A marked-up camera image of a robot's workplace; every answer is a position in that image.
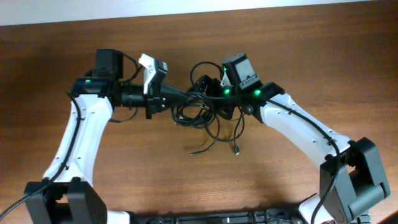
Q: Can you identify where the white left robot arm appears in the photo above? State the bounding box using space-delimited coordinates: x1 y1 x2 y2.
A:
24 49 188 223

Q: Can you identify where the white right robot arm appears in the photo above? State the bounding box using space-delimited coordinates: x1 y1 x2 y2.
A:
192 53 391 223

